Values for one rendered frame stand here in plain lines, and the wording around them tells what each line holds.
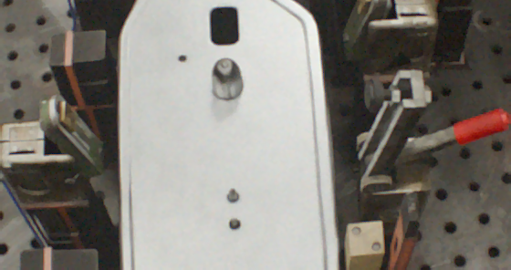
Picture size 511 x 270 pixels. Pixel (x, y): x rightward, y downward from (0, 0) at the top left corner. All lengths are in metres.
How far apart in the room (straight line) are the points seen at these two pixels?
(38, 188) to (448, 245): 0.56
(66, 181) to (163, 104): 0.14
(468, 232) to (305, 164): 0.38
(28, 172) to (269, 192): 0.25
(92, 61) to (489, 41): 0.62
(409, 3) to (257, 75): 0.18
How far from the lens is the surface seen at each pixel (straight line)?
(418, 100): 0.91
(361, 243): 1.01
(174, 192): 1.11
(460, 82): 1.51
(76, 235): 1.29
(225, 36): 1.33
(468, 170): 1.46
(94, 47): 1.21
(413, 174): 1.06
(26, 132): 1.11
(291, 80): 1.15
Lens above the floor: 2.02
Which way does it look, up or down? 64 degrees down
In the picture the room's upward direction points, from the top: 4 degrees counter-clockwise
